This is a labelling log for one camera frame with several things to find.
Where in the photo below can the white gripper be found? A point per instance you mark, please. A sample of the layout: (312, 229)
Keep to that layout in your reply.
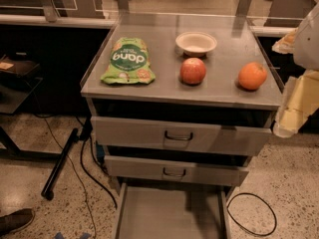
(308, 42)

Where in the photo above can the orange fruit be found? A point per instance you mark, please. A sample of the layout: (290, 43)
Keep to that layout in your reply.
(252, 76)

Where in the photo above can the grey metal drawer cabinet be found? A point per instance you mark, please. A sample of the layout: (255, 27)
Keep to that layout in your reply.
(218, 99)

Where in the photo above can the middle grey drawer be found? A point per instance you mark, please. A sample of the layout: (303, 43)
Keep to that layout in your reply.
(187, 172)

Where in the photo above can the top grey drawer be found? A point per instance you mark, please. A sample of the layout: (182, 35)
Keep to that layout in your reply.
(184, 136)

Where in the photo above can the bottom grey open drawer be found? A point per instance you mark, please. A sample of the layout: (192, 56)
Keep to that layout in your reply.
(171, 211)

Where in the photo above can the red apple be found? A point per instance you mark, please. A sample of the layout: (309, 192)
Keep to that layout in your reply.
(192, 71)

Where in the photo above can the white paper bowl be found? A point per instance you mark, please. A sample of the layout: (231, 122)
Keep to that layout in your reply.
(196, 44)

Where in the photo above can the green dang snack bag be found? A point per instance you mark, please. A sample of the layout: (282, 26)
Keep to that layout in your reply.
(129, 63)

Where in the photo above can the black stand leg bar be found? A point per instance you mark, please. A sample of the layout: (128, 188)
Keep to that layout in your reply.
(48, 189)

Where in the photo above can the dark side table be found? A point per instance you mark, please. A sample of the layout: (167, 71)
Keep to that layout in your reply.
(17, 82)

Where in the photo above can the dark shoe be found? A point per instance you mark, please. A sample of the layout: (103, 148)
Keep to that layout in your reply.
(16, 220)

